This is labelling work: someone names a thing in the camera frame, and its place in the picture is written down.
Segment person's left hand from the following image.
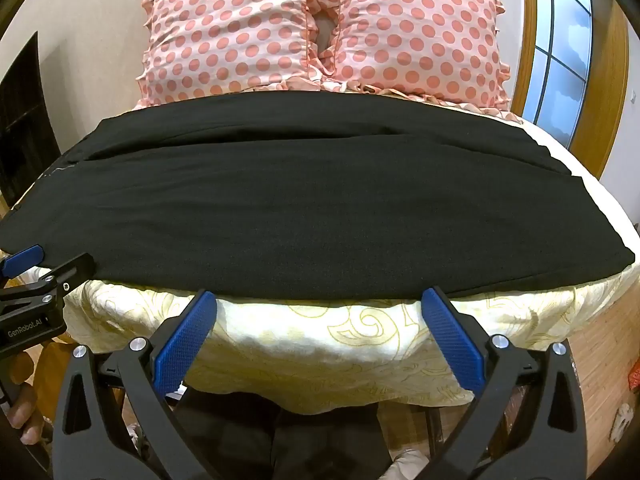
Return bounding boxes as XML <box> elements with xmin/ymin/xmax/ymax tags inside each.
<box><xmin>4</xmin><ymin>382</ymin><xmax>49</xmax><ymax>446</ymax></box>

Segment yellow patterned bed sheet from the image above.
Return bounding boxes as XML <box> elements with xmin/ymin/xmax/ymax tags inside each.
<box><xmin>30</xmin><ymin>102</ymin><xmax>640</xmax><ymax>417</ymax></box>

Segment pink polka dot pillow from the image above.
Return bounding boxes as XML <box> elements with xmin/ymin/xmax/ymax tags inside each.
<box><xmin>312</xmin><ymin>0</ymin><xmax>524</xmax><ymax>124</ymax></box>
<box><xmin>135</xmin><ymin>0</ymin><xmax>326</xmax><ymax>109</ymax></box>

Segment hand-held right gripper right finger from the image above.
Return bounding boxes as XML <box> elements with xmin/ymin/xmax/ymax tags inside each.
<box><xmin>420</xmin><ymin>286</ymin><xmax>588</xmax><ymax>480</ymax></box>

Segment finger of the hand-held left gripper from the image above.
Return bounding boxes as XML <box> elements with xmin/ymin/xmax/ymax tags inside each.
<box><xmin>0</xmin><ymin>253</ymin><xmax>96</xmax><ymax>317</ymax></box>
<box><xmin>0</xmin><ymin>244</ymin><xmax>47</xmax><ymax>279</ymax></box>

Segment glass window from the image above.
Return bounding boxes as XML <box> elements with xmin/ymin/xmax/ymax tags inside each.
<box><xmin>522</xmin><ymin>0</ymin><xmax>594</xmax><ymax>149</ymax></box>

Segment black pants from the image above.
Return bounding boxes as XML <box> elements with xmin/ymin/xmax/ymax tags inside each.
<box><xmin>0</xmin><ymin>91</ymin><xmax>637</xmax><ymax>301</ymax></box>

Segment wooden window frame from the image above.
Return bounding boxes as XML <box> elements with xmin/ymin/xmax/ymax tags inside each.
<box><xmin>510</xmin><ymin>0</ymin><xmax>631</xmax><ymax>181</ymax></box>

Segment small white object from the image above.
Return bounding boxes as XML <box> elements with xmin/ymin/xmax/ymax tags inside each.
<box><xmin>611</xmin><ymin>402</ymin><xmax>634</xmax><ymax>439</ymax></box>

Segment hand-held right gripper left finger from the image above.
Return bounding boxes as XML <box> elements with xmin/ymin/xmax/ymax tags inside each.
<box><xmin>52</xmin><ymin>288</ymin><xmax>218</xmax><ymax>480</ymax></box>

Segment dark wooden cabinet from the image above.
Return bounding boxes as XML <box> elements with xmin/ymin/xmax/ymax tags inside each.
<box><xmin>0</xmin><ymin>32</ymin><xmax>64</xmax><ymax>211</ymax></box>

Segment person's legs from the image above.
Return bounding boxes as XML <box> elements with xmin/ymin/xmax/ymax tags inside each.
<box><xmin>170</xmin><ymin>394</ymin><xmax>397</xmax><ymax>480</ymax></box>

